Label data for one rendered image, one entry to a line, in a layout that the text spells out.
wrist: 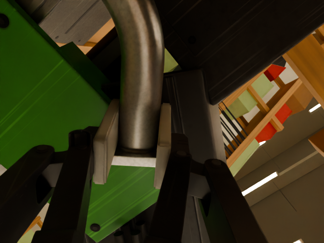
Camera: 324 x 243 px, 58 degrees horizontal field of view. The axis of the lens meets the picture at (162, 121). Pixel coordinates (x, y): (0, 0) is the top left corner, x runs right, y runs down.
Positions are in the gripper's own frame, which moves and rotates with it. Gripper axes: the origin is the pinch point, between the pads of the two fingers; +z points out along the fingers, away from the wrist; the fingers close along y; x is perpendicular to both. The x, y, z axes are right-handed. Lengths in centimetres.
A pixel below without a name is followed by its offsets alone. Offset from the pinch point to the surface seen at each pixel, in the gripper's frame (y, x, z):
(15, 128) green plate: -10.5, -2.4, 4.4
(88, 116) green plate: -4.3, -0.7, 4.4
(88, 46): -23, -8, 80
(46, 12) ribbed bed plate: -8.1, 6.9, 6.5
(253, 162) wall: 326, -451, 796
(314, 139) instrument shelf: 40, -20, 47
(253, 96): 115, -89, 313
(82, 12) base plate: -19, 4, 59
